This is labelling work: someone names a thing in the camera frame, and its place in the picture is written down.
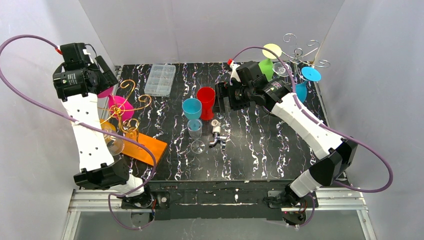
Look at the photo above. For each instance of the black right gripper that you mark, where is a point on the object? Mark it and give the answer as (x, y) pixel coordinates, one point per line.
(221, 97)

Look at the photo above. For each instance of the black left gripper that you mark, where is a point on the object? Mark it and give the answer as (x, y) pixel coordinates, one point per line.
(108, 74)

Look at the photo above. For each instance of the red wine glass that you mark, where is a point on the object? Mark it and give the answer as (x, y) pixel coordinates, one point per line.
(206, 95)

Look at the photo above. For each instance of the light blue wine glass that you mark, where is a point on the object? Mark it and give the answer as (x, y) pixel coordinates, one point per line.
(192, 109)

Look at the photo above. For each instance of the pink wine glass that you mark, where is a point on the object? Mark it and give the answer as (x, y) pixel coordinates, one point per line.
(124, 108)

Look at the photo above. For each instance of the clear wine glass gold rack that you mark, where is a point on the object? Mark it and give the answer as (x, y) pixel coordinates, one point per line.
(197, 136)

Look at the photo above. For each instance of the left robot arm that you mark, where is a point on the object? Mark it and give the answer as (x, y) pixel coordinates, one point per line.
(78, 81)

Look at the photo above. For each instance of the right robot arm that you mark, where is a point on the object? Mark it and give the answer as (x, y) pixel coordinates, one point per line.
(335, 153)

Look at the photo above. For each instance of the green wine glass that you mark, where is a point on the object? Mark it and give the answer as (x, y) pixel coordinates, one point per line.
(266, 65)

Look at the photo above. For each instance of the orange yellow wine glass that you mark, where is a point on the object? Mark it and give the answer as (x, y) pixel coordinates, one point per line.
(107, 126)

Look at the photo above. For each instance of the blue wine glass silver rack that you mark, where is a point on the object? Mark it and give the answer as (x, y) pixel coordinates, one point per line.
(308, 74)

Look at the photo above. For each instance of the clear plastic screw box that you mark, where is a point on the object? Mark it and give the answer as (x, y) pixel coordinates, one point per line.
(160, 80)

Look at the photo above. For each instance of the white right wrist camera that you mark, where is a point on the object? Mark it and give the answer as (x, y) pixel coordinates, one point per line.
(234, 76)

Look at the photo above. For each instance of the gold wire glass rack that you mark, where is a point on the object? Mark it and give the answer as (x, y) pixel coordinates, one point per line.
(130, 127)

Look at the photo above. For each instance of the silver wire glass rack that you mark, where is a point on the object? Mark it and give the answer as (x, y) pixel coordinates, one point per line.
(298, 56)

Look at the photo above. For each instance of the aluminium front rail frame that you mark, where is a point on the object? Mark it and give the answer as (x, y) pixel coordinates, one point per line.
(218, 210)

